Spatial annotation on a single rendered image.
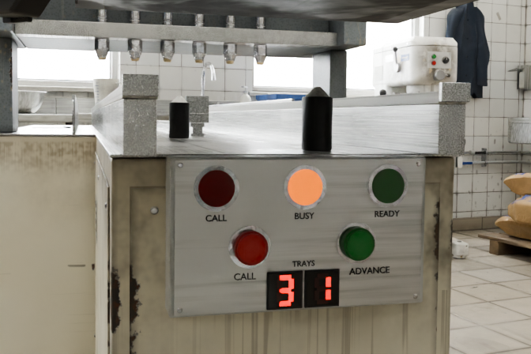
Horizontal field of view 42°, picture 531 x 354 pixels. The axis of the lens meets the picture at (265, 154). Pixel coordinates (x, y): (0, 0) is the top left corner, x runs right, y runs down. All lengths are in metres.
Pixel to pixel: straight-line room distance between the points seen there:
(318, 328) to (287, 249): 0.10
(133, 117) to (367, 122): 0.33
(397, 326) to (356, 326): 0.04
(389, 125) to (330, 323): 0.23
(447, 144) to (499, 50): 5.30
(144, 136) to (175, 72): 4.03
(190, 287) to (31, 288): 0.76
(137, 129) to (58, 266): 0.77
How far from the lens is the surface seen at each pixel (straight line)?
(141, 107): 0.60
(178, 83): 4.62
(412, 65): 4.43
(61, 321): 1.37
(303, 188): 0.62
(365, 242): 0.64
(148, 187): 0.63
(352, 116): 0.87
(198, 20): 1.39
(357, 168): 0.64
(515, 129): 5.64
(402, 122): 0.74
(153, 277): 0.64
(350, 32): 1.42
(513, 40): 6.07
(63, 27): 1.36
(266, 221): 0.62
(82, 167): 1.32
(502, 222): 4.85
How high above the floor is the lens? 0.87
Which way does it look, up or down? 3 degrees down
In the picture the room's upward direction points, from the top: 1 degrees clockwise
